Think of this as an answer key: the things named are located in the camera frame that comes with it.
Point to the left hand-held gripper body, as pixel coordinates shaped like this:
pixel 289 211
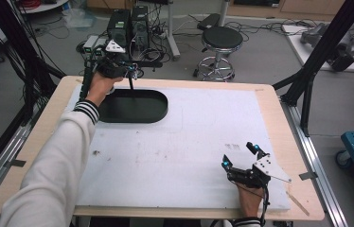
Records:
pixel 110 64

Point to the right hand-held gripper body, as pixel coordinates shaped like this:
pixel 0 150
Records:
pixel 267 167

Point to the dark oval tray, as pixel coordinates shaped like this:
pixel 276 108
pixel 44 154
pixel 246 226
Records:
pixel 140 107

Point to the person's left hand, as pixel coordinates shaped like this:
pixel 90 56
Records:
pixel 101 88

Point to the person's right hand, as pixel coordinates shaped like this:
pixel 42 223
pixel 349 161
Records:
pixel 250 201

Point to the small white power box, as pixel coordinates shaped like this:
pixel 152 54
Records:
pixel 90 44
pixel 100 43

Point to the black computer tower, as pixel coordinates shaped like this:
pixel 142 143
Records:
pixel 140 26
pixel 119 26

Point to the grey tape strip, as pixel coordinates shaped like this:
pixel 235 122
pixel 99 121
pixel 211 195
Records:
pixel 307 176
pixel 14 163

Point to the thin wooden stick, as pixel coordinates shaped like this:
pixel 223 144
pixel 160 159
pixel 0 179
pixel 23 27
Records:
pixel 298 204

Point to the white foam mat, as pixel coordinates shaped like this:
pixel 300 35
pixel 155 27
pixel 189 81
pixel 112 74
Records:
pixel 181 142

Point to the grey metal table leg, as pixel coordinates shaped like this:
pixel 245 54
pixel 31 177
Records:
pixel 172 34

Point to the clear plastic bag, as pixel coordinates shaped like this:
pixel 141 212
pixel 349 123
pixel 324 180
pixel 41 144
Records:
pixel 79 18

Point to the black flat foot pedal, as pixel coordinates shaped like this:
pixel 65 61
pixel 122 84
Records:
pixel 208 21

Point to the black round stool chrome base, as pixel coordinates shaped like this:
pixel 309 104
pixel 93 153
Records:
pixel 222 37

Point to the white floor board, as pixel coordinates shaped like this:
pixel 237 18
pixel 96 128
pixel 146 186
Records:
pixel 295 47

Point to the grey robot device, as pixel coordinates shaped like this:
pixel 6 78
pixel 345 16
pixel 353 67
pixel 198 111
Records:
pixel 342 50

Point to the aluminium rail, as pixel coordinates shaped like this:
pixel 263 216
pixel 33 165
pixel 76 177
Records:
pixel 1 164
pixel 314 167

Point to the black metal frame strut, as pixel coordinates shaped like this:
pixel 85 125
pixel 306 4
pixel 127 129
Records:
pixel 323 47
pixel 17 41

